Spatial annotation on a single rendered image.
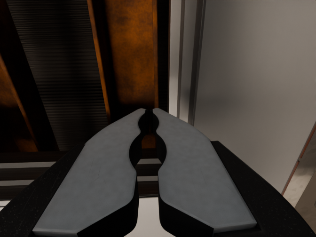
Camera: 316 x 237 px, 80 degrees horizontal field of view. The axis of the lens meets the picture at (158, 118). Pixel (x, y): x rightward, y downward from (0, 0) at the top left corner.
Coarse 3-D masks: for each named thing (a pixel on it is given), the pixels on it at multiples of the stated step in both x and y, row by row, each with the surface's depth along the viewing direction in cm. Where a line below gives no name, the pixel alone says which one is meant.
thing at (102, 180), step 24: (120, 120) 10; (144, 120) 11; (96, 144) 8; (120, 144) 8; (72, 168) 7; (96, 168) 7; (120, 168) 7; (72, 192) 6; (96, 192) 6; (120, 192) 6; (48, 216) 6; (72, 216) 6; (96, 216) 6; (120, 216) 6
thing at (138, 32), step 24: (96, 0) 23; (120, 0) 25; (144, 0) 25; (96, 24) 23; (120, 24) 27; (144, 24) 27; (96, 48) 24; (120, 48) 28; (144, 48) 28; (120, 72) 30; (144, 72) 30; (120, 96) 32; (144, 96) 32; (144, 144) 38
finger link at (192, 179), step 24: (168, 120) 10; (168, 144) 8; (192, 144) 8; (168, 168) 7; (192, 168) 7; (216, 168) 7; (168, 192) 6; (192, 192) 6; (216, 192) 6; (168, 216) 6; (192, 216) 6; (216, 216) 6; (240, 216) 6
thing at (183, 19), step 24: (192, 0) 11; (168, 24) 15; (192, 24) 12; (168, 48) 15; (192, 48) 13; (168, 72) 16; (192, 72) 13; (168, 96) 17; (192, 96) 13; (192, 120) 14; (0, 168) 20; (24, 168) 20; (144, 168) 19; (0, 192) 18; (144, 192) 18
